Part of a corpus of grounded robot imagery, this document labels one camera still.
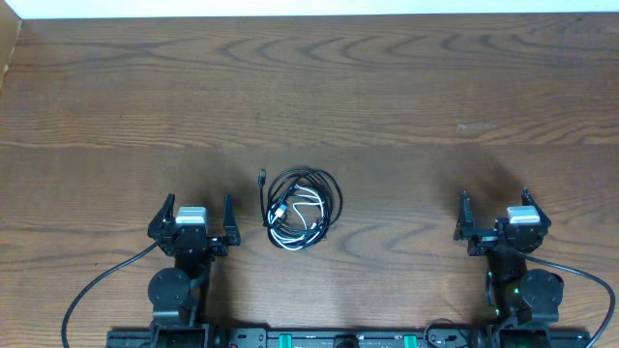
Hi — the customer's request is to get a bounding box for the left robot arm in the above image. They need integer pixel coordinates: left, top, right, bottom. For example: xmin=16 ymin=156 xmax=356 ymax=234
xmin=147 ymin=193 xmax=241 ymax=347

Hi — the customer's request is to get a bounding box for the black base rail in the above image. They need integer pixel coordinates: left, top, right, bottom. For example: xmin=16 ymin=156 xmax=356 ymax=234
xmin=105 ymin=328 xmax=592 ymax=348

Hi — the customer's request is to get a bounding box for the white USB cable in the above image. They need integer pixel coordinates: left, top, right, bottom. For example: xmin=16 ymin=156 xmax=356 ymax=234
xmin=268 ymin=185 xmax=326 ymax=251

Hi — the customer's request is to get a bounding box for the black USB cable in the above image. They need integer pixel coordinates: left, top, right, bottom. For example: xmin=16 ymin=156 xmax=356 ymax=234
xmin=257 ymin=166 xmax=344 ymax=251

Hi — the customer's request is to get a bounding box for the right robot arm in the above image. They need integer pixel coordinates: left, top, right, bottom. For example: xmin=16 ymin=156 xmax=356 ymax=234
xmin=454 ymin=188 xmax=564 ymax=347

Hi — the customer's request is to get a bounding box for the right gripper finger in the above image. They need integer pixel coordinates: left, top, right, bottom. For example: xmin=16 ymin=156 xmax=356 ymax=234
xmin=454 ymin=191 xmax=473 ymax=240
xmin=520 ymin=187 xmax=551 ymax=227

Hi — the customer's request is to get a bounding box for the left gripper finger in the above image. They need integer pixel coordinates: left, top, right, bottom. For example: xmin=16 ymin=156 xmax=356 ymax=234
xmin=148 ymin=193 xmax=175 ymax=232
xmin=222 ymin=194 xmax=241 ymax=240

